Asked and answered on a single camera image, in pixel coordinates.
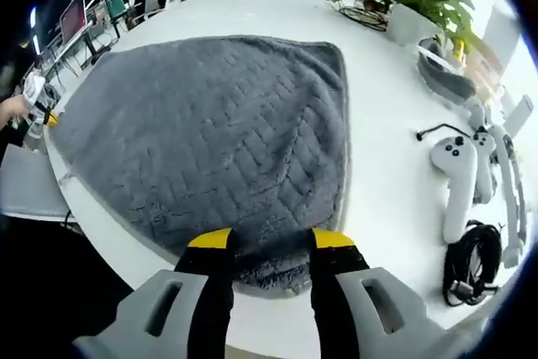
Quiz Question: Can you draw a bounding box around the grey textured towel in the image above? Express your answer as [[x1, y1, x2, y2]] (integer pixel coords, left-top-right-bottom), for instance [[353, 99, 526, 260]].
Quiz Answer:
[[49, 34, 355, 299]]

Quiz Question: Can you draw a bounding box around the white flat stand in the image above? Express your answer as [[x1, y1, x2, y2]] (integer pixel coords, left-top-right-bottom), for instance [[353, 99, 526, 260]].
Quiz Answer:
[[502, 93, 535, 138]]

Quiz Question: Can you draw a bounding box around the person's left hand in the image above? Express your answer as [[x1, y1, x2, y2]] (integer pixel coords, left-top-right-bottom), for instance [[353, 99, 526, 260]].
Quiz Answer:
[[0, 96, 30, 124]]

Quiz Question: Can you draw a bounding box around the red computer monitor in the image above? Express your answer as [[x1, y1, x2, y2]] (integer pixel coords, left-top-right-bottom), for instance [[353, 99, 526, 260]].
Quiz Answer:
[[58, 0, 87, 45]]

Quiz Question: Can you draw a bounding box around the green chair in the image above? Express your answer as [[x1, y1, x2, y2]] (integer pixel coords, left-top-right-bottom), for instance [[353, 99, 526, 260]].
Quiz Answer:
[[106, 0, 128, 20]]

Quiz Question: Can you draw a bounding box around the large white VR controller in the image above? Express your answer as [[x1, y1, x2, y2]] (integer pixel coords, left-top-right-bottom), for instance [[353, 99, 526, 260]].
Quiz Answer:
[[428, 135, 478, 245]]

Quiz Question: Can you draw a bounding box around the small white VR controller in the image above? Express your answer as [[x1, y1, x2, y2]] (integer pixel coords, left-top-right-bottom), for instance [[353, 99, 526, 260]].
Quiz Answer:
[[472, 125, 498, 205]]

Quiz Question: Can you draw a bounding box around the white grey VR headset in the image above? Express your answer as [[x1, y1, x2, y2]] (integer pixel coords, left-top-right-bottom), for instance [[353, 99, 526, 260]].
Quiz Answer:
[[415, 37, 478, 102]]

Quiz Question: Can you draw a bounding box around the cardboard box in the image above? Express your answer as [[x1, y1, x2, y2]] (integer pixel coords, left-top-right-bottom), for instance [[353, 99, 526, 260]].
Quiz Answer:
[[466, 45, 506, 96]]

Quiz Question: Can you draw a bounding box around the black cable bundle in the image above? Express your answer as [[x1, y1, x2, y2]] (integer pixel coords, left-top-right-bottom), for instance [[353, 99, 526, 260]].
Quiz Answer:
[[443, 219, 504, 308]]

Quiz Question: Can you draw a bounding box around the thin cable with plug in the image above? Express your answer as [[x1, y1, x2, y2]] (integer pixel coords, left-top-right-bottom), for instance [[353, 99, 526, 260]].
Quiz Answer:
[[415, 123, 470, 142]]

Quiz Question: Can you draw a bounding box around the black cable coil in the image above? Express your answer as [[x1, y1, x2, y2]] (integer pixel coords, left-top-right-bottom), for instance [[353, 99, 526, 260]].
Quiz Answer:
[[338, 5, 388, 34]]

